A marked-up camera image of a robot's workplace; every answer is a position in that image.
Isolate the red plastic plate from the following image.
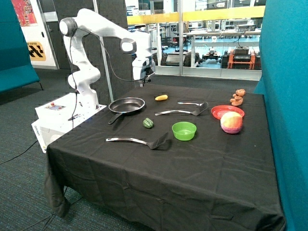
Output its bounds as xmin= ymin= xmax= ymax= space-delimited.
xmin=211 ymin=105 xmax=245 ymax=120

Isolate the teal sofa left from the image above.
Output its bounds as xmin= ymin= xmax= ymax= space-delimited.
xmin=0 ymin=0 xmax=40 ymax=92

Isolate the middle black slotted spatula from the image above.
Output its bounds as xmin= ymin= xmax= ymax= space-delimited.
xmin=155 ymin=102 xmax=208 ymax=116

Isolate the green toy bell pepper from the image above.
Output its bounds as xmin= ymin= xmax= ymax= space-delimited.
xmin=142 ymin=118 xmax=154 ymax=129

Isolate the green plastic bowl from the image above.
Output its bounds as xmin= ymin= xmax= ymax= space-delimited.
xmin=172 ymin=121 xmax=197 ymax=141

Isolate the multicolour soft ball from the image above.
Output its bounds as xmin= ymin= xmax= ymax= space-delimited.
xmin=220 ymin=112 xmax=243 ymax=134

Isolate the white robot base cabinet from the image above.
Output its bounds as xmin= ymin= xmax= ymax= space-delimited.
xmin=31 ymin=93 xmax=106 ymax=153

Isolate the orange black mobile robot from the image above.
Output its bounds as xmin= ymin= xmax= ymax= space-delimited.
xmin=227 ymin=47 xmax=261 ymax=70

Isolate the yellow toy corn cob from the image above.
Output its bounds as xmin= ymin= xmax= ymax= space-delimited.
xmin=155 ymin=95 xmax=168 ymax=101

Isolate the black tablecloth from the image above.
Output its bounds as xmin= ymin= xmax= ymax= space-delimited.
xmin=44 ymin=84 xmax=286 ymax=231

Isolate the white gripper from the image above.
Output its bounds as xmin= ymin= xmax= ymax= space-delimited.
xmin=132 ymin=56 xmax=155 ymax=87

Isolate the brown teddy bear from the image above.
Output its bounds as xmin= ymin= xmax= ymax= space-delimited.
xmin=230 ymin=89 xmax=246 ymax=106

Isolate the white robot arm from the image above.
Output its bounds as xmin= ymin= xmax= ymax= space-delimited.
xmin=59 ymin=9 xmax=155 ymax=109

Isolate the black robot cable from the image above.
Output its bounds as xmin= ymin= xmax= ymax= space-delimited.
xmin=68 ymin=28 xmax=145 ymax=130

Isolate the teal partition right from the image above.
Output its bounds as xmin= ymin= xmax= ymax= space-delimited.
xmin=255 ymin=0 xmax=308 ymax=231

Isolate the near black slotted spatula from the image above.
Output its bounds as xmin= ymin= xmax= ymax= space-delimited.
xmin=105 ymin=132 xmax=168 ymax=150

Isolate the black frying pan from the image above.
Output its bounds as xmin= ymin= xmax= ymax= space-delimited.
xmin=108 ymin=97 xmax=145 ymax=125

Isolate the red poster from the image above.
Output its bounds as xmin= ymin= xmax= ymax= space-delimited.
xmin=11 ymin=0 xmax=38 ymax=27

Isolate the black floor cable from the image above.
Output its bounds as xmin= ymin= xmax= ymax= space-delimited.
xmin=0 ymin=141 xmax=39 ymax=166

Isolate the yellow black warning sign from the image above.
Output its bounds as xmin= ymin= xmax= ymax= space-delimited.
xmin=27 ymin=41 xmax=46 ymax=62

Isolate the black slotted spatula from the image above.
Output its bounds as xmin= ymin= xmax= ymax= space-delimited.
xmin=105 ymin=132 xmax=168 ymax=150
xmin=155 ymin=102 xmax=208 ymax=116

